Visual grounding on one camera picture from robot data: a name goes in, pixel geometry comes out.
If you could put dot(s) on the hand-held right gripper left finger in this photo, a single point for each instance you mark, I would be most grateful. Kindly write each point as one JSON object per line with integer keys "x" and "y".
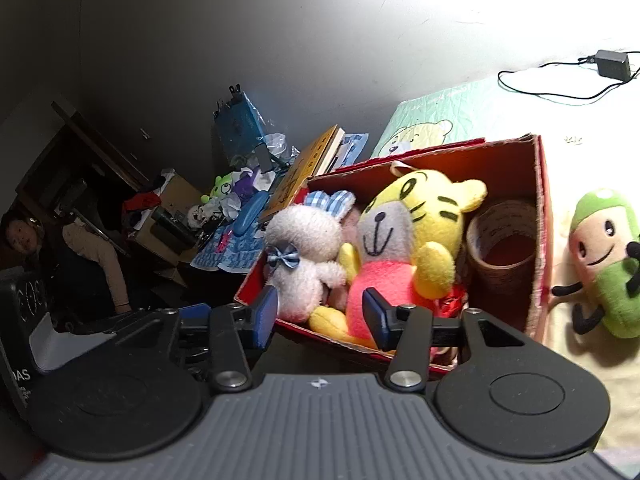
{"x": 265, "y": 317}

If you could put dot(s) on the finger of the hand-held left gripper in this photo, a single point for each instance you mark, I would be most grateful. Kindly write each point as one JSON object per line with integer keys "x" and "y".
{"x": 195, "y": 311}

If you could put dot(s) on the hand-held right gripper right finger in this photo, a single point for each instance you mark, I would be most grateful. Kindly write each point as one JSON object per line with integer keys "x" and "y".
{"x": 377, "y": 320}

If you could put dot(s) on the white rabbit plush toy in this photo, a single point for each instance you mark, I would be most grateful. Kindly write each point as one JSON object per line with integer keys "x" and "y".
{"x": 305, "y": 240}

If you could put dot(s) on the yellow tiger plush toy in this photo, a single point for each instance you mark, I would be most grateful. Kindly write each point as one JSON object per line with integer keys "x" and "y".
{"x": 430, "y": 210}

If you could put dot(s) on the red cardboard box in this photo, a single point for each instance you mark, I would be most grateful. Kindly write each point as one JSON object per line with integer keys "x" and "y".
{"x": 505, "y": 160}

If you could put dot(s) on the green plush toy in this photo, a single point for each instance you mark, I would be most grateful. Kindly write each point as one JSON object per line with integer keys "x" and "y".
{"x": 615, "y": 285}

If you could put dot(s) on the blue patterned cloth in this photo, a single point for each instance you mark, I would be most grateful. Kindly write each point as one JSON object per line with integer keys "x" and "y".
{"x": 225, "y": 250}

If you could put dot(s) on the red ribbon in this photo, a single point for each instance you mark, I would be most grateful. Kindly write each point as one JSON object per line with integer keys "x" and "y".
{"x": 452, "y": 305}

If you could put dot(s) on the blue handset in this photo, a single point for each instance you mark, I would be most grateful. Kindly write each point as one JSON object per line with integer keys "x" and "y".
{"x": 250, "y": 215}

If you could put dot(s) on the brown cardboard box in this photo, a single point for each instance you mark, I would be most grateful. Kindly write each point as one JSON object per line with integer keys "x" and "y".
{"x": 175, "y": 195}

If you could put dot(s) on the small green frog toy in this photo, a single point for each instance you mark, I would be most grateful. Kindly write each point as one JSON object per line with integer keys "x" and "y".
{"x": 220, "y": 189}

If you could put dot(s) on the brown tape roll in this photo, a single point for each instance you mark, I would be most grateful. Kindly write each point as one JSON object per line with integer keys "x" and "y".
{"x": 480, "y": 240}

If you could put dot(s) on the small purple toy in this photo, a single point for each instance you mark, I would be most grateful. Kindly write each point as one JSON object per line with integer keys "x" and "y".
{"x": 247, "y": 185}

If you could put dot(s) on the yellow book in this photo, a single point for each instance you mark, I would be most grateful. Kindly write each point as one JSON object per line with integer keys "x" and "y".
{"x": 305, "y": 165}

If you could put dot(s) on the crumpled clear plastic bag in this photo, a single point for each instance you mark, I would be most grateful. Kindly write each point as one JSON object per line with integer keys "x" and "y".
{"x": 280, "y": 147}

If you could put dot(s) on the blue and white booklet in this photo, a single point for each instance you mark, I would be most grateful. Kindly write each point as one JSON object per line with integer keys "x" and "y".
{"x": 352, "y": 147}

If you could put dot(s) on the dark wooden furniture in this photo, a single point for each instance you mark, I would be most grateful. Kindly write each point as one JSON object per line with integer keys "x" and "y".
{"x": 85, "y": 145}

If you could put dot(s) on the blue box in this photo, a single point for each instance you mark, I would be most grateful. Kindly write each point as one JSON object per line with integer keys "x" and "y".
{"x": 240, "y": 125}

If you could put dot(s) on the printed baby blanket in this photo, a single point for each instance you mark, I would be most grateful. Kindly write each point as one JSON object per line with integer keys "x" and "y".
{"x": 435, "y": 110}

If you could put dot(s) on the black power adapter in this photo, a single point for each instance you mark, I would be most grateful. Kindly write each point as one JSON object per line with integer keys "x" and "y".
{"x": 612, "y": 65}

